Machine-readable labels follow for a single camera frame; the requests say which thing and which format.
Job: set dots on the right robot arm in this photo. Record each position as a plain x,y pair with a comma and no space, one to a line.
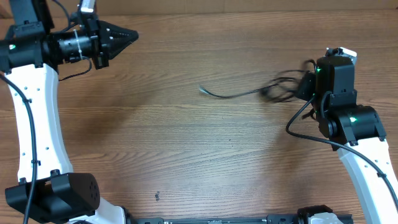
355,132

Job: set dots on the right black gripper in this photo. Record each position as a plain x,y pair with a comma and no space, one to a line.
306,86

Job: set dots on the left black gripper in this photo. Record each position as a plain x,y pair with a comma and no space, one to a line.
102,32

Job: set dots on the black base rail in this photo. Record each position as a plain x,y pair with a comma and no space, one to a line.
313,214

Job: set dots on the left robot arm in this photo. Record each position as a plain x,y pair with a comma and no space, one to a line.
48,189

